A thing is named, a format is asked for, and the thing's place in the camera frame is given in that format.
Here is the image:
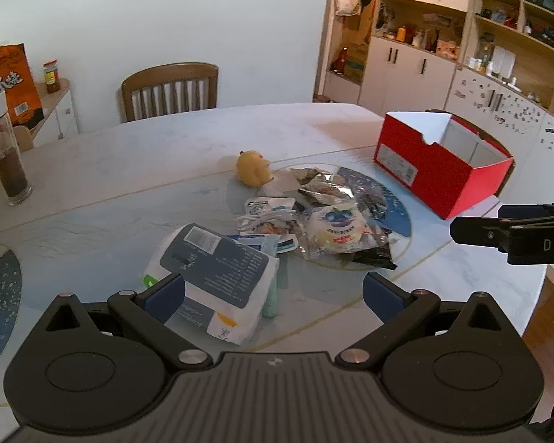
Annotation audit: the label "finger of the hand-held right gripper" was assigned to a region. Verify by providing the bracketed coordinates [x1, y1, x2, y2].
[497, 203, 554, 219]
[449, 214, 554, 266]

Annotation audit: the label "yellow plush toy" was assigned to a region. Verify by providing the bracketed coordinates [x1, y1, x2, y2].
[237, 150, 274, 188]

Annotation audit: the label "white plastic containers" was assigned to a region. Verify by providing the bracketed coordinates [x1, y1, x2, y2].
[493, 46, 517, 79]

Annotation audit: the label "white marble desktop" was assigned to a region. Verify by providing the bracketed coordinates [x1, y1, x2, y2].
[0, 103, 549, 407]

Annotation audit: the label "white and blue tissue pack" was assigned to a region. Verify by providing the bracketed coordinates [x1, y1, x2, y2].
[143, 223, 281, 346]

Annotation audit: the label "orange snack bag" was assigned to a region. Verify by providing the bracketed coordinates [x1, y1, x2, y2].
[0, 43, 44, 130]

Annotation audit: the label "large wooden wall cabinet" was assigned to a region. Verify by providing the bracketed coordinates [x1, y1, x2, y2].
[314, 0, 554, 222]

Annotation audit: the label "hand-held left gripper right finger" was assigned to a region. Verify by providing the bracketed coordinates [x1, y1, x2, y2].
[335, 271, 520, 371]

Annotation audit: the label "small blue and white packet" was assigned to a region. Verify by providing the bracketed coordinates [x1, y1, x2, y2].
[226, 233, 301, 254]

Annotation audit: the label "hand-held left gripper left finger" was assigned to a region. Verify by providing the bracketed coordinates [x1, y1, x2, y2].
[32, 271, 213, 372]

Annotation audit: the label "red cardboard box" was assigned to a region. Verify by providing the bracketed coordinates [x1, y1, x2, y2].
[373, 111, 515, 221]

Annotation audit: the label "sauce jar with red lid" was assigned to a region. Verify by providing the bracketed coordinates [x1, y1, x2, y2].
[43, 60, 62, 94]

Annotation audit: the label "silver foil snack packet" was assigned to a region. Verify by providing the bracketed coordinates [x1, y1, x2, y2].
[290, 166, 347, 188]
[298, 182, 356, 206]

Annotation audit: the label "clear blueberry bread packet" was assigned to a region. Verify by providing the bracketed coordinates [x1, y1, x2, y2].
[298, 203, 391, 261]

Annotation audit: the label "wooden slat-back chair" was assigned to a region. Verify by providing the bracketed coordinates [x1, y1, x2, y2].
[121, 62, 220, 124]

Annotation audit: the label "wooden curved-back chair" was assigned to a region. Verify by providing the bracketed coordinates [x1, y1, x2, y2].
[424, 108, 514, 197]

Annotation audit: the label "light green tube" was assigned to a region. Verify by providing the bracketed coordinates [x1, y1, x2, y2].
[261, 256, 289, 319]

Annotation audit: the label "glass of dark drink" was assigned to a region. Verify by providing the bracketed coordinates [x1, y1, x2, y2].
[0, 100, 33, 206]

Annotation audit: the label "black packet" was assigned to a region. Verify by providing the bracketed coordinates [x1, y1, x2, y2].
[351, 244, 398, 271]

